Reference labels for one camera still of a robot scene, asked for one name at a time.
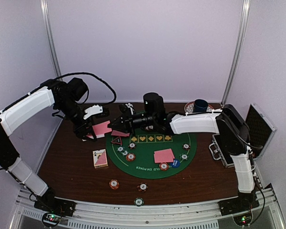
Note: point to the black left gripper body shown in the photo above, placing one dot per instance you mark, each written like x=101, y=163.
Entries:
x=76, y=127

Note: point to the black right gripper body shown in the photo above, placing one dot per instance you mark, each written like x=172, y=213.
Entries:
x=140, y=120

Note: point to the red backed card gripper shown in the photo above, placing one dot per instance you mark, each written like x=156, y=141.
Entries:
x=102, y=128
x=118, y=133

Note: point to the red 5 chip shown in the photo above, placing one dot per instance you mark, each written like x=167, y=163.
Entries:
x=149, y=128
x=163, y=166
x=130, y=157

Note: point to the face down cards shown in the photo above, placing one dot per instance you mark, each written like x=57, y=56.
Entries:
x=165, y=155

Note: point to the red chip stack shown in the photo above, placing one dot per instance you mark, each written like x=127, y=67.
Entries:
x=114, y=184

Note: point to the brown 100 chip stack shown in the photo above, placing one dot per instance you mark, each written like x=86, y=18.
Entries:
x=142, y=187

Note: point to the green 20 chip stack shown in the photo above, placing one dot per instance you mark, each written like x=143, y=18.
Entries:
x=138, y=202

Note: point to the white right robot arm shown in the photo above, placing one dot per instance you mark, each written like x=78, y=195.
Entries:
x=202, y=122

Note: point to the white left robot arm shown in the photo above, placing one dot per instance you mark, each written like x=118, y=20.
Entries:
x=54, y=93

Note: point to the black red triangular dealer button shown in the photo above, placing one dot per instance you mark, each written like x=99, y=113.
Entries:
x=117, y=141

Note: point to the playing card box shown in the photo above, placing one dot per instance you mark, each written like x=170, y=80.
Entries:
x=100, y=158

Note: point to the round green poker mat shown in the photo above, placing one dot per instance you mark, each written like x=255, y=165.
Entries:
x=141, y=146

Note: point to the patterned saucer plate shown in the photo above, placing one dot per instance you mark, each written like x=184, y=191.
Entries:
x=189, y=107

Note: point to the blue small blind button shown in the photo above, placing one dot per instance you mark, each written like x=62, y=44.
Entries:
x=175, y=164

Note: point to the dark blue mug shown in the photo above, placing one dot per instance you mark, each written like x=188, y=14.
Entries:
x=200, y=105

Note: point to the aluminium poker chip case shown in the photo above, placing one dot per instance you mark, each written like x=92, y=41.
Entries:
x=237, y=135

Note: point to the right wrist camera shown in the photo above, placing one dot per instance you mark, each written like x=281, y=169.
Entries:
x=127, y=109

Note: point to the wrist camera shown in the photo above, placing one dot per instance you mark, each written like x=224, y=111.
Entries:
x=127, y=109
x=96, y=110

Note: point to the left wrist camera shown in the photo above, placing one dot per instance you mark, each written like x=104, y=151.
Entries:
x=96, y=110

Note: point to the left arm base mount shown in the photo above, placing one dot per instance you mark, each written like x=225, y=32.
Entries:
x=55, y=208

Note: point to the aluminium table front rail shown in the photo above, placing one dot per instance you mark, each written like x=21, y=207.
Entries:
x=200, y=215

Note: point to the left aluminium frame post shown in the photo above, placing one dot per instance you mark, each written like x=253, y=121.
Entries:
x=47, y=23

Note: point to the aluminium frame post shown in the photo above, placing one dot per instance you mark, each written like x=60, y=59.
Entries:
x=238, y=47
x=47, y=23

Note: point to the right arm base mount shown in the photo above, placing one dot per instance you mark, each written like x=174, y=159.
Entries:
x=240, y=207

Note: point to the right aluminium frame post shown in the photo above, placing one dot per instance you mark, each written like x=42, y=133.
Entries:
x=238, y=47

